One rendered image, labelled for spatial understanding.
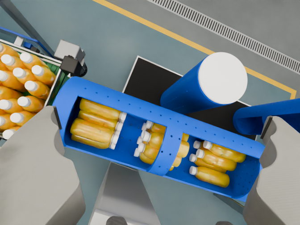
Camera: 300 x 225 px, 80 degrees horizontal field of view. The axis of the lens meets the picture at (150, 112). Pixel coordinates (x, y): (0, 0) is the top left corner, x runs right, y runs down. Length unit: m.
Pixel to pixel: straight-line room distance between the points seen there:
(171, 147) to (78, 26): 1.78
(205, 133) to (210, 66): 0.40
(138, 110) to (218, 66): 0.53
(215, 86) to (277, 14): 2.19
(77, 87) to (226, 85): 0.72
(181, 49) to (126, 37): 0.63
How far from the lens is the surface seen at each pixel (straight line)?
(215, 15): 2.56
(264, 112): 1.76
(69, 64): 0.96
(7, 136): 0.90
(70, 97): 0.68
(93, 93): 0.69
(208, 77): 0.99
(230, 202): 2.01
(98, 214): 0.80
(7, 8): 1.13
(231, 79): 1.05
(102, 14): 2.24
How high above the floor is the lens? 1.88
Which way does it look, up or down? 79 degrees down
